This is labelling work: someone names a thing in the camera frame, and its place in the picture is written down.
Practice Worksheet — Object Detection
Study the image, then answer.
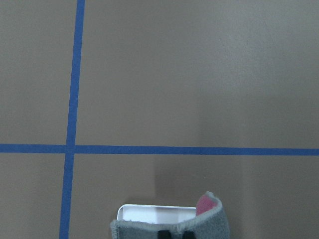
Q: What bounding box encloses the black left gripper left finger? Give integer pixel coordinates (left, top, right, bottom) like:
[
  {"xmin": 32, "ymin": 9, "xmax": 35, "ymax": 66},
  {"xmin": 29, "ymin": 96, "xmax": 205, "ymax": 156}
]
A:
[{"xmin": 157, "ymin": 230, "xmax": 170, "ymax": 239}]

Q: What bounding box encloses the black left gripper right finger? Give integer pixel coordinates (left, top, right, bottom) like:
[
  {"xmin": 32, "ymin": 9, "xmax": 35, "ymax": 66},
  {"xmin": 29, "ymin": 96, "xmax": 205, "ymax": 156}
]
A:
[{"xmin": 182, "ymin": 231, "xmax": 194, "ymax": 239}]

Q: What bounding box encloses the grey microfibre cloth pink underside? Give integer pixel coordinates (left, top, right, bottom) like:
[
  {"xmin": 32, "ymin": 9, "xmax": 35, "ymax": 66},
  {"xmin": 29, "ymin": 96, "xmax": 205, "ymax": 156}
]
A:
[{"xmin": 110, "ymin": 191, "xmax": 230, "ymax": 239}]

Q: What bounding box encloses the white rectangular tray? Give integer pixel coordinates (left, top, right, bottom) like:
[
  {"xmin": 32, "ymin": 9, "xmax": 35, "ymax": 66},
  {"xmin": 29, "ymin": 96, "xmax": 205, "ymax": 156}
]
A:
[{"xmin": 117, "ymin": 204, "xmax": 196, "ymax": 224}]

